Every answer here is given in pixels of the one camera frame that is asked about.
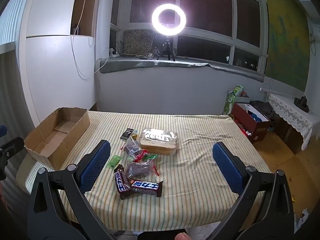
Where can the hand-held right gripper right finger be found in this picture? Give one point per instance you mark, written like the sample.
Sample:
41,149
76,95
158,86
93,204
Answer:
227,170

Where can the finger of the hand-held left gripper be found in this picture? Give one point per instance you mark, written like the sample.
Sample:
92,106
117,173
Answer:
2,130
11,147

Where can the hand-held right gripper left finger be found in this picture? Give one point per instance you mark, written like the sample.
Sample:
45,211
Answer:
96,167

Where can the green candy packet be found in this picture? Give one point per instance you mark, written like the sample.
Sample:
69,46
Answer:
113,161

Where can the brown chocolate bar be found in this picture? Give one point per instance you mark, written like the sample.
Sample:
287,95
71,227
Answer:
121,182

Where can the red candy wrapper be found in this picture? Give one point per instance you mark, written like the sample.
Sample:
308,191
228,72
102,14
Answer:
140,155

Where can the snack packets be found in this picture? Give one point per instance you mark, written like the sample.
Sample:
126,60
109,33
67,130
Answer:
146,188

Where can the person's right hand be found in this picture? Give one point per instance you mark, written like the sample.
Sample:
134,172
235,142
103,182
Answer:
183,236

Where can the striped yellow tablecloth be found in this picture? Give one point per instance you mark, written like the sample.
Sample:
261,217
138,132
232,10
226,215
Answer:
200,155

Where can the small green candy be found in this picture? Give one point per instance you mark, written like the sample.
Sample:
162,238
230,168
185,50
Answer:
150,156
130,158

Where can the small black snack packet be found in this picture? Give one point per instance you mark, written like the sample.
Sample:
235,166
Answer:
126,133

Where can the small teal yellow candy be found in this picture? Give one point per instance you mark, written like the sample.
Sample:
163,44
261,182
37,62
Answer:
135,134

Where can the sliced bread packet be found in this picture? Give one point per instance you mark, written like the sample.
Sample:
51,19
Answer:
160,141

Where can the green gift bag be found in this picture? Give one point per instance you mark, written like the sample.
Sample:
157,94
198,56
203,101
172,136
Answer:
231,100

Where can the dark cloth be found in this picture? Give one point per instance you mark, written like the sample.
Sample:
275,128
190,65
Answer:
261,107

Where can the white cabinet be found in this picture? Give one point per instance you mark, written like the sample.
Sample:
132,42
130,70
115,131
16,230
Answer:
55,67

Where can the lace table cover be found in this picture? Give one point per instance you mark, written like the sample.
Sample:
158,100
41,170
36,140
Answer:
290,115

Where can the white floor scrap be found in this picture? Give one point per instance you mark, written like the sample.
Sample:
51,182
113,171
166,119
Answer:
302,220

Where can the white patterned board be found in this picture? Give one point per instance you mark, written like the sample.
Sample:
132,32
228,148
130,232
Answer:
282,86

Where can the dark figurine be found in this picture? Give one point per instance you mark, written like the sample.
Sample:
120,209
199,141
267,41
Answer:
302,103

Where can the white power strip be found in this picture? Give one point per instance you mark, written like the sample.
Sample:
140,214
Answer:
114,53

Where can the grey windowsill cover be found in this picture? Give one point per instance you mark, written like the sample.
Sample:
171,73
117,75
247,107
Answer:
175,65

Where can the striped curtain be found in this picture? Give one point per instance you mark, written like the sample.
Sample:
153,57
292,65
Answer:
13,12

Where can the white adapter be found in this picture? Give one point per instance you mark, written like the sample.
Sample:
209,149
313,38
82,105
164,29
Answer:
150,55

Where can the patterned cushion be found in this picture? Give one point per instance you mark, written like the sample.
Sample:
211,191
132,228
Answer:
137,42

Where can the black tripod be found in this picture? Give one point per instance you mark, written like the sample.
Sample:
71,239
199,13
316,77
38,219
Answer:
166,48

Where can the large window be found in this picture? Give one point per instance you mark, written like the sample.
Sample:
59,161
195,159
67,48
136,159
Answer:
205,10

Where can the green wall poster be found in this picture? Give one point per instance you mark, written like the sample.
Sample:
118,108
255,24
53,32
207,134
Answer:
287,35

